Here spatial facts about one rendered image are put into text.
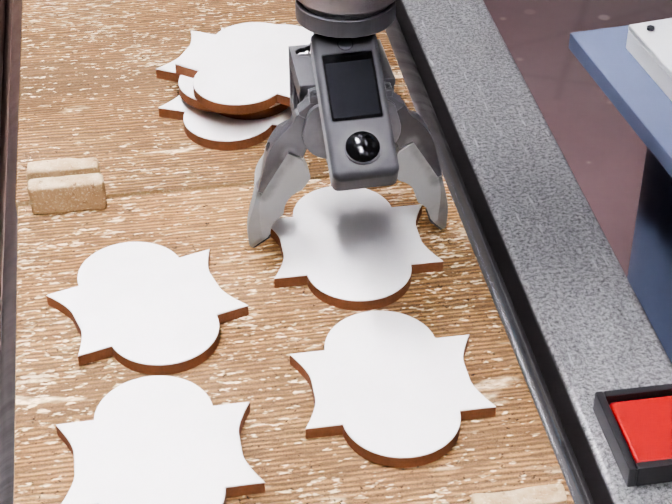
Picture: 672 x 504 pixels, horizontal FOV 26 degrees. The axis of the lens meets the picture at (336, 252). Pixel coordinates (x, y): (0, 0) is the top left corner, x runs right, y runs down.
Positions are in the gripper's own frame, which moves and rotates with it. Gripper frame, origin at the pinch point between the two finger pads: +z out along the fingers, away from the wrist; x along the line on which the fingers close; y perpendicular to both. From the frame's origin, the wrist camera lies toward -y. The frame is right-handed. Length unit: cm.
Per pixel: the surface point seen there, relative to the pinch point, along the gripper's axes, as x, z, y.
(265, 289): 7.0, 0.6, -3.8
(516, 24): -74, 92, 203
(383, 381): 0.4, -0.4, -16.4
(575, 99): -78, 93, 168
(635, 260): -37, 29, 31
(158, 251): 14.7, -0.5, 0.8
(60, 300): 22.1, -0.5, -4.0
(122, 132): 16.6, 0.3, 19.9
